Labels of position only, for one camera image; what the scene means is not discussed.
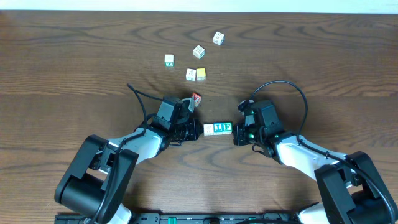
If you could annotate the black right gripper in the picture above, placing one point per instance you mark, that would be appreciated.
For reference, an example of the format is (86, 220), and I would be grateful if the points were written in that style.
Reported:
(239, 139)

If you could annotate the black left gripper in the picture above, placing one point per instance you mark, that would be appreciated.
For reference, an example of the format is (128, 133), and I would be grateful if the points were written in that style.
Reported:
(199, 125)

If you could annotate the white letter Y block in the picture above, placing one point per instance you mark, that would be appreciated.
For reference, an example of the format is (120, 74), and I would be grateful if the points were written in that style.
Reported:
(208, 129)

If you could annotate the blue letter L block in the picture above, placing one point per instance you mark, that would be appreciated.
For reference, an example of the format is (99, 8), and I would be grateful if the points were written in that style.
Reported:
(217, 128)

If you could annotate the green letter F block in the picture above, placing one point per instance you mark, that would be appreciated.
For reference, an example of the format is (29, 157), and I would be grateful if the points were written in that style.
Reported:
(227, 127)

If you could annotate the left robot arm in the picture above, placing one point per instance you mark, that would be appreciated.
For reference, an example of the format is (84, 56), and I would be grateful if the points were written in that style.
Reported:
(97, 178)

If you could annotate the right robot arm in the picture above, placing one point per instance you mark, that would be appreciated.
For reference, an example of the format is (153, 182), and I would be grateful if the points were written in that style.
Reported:
(350, 186)

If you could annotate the red letter A block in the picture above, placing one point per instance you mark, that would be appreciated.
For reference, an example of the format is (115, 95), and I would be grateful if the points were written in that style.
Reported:
(197, 99)

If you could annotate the white picture block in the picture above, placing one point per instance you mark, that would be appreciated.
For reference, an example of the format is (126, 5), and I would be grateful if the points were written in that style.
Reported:
(190, 74)

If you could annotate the yellow block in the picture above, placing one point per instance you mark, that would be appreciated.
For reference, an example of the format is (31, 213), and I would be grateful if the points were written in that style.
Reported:
(201, 74)

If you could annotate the white block green side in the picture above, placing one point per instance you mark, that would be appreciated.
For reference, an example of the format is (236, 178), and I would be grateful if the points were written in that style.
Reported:
(169, 60)

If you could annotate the white block teal side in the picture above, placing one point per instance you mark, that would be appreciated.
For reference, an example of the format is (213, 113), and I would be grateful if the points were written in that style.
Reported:
(199, 51)

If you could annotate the white block top right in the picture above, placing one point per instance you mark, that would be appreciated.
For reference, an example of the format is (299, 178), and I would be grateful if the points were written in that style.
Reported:
(218, 38)

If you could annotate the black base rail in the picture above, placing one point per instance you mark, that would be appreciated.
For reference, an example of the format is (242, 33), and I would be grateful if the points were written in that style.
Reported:
(156, 218)

